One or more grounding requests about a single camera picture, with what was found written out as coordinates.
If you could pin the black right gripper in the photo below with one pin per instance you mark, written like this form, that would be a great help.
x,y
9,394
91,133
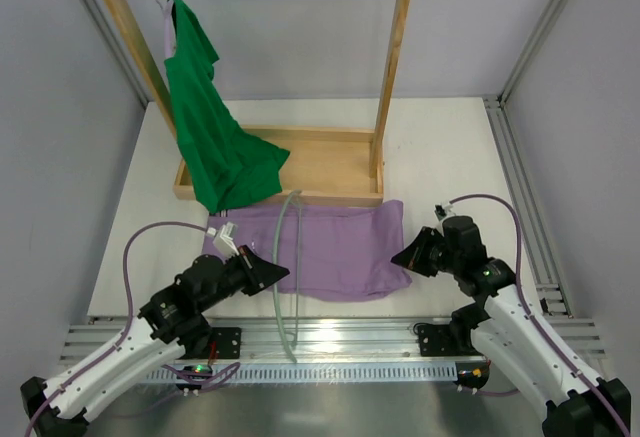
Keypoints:
x,y
432,249

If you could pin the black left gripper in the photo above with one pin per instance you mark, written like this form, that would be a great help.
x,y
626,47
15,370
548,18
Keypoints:
x,y
247,271

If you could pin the purple trousers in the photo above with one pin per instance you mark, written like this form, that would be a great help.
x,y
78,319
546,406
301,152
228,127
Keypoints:
x,y
346,252

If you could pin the pale green clothes hanger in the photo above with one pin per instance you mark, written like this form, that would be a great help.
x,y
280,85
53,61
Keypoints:
x,y
288,340

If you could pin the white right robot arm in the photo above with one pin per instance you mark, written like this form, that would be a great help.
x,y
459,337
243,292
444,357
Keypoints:
x,y
570,397

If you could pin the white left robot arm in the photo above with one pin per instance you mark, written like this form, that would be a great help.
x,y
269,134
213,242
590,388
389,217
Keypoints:
x,y
171,326

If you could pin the purple clothes hanger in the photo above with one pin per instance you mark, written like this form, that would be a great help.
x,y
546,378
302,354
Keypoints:
x,y
170,43

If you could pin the green t-shirt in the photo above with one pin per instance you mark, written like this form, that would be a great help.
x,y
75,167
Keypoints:
x,y
229,167

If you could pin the wooden clothes rack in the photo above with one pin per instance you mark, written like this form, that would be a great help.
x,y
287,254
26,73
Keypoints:
x,y
327,166

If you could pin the right controller board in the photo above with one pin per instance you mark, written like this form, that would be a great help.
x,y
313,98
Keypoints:
x,y
472,376

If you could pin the controller board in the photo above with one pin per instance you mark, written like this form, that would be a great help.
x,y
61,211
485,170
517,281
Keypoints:
x,y
193,377
472,376

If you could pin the left controller board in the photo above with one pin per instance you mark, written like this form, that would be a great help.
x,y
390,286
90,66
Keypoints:
x,y
193,377

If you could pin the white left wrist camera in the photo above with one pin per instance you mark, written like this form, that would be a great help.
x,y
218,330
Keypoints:
x,y
222,240

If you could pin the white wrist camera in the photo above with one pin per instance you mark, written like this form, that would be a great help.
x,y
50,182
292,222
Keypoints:
x,y
222,240
443,211

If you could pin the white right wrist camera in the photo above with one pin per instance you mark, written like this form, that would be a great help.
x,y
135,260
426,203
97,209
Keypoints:
x,y
443,211

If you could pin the aluminium mounting rail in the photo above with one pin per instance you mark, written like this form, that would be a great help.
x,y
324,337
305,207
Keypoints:
x,y
327,340

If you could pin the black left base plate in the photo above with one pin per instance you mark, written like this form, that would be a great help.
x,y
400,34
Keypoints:
x,y
221,343

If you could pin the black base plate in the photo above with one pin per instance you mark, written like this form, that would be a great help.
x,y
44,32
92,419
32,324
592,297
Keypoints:
x,y
438,340
221,343

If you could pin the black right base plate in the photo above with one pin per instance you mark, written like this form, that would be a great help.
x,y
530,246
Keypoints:
x,y
438,340

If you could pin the slotted grey cable duct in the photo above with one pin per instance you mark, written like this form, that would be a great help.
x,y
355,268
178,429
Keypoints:
x,y
364,372

